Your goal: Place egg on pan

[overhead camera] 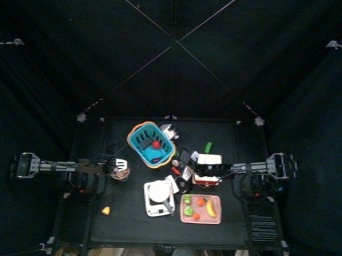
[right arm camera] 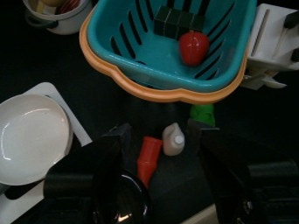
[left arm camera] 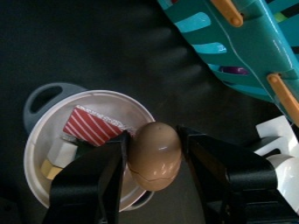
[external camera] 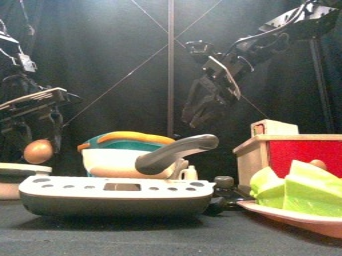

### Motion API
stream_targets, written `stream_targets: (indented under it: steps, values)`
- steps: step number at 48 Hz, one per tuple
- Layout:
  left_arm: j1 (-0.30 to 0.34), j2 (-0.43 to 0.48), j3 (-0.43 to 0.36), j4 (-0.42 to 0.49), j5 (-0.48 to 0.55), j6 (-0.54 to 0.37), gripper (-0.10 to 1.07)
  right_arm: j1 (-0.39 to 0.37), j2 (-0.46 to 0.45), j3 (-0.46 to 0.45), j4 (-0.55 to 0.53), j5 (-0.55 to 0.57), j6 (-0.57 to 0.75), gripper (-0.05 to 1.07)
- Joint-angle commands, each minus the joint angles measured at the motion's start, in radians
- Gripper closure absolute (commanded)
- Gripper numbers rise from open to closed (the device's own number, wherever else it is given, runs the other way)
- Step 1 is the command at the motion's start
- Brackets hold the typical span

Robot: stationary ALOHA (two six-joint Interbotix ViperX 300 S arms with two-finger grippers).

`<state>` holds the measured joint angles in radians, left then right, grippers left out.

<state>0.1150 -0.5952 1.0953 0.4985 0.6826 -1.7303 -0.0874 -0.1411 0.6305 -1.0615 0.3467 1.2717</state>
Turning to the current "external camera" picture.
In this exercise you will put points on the small white toy bottle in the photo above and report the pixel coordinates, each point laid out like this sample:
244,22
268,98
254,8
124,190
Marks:
188,173

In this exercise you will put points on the brown toy egg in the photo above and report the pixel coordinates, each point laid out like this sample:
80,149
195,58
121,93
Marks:
37,151

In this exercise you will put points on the black knob toy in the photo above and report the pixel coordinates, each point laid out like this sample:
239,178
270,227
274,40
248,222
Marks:
222,191

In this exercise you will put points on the green toy lettuce leaf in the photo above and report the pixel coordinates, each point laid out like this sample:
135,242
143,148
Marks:
266,188
314,190

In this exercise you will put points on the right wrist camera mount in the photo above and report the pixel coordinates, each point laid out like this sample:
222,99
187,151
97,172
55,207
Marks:
224,75

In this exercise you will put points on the grey electronic kitchen scale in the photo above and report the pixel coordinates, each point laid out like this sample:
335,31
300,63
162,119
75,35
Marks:
115,195

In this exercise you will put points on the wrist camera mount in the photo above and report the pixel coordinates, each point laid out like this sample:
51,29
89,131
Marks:
224,75
33,97

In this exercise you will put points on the small brown toy ball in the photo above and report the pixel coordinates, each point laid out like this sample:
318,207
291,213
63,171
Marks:
318,163

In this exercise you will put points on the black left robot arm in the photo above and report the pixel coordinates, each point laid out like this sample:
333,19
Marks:
12,60

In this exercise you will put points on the small wooden box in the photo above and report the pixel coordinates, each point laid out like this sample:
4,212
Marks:
272,127

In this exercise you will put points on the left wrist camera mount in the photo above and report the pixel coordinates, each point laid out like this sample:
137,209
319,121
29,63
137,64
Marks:
33,97

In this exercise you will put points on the wooden box red panel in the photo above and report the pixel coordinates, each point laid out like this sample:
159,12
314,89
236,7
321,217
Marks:
294,155

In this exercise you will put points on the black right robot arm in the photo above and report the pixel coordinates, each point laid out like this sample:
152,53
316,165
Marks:
294,23

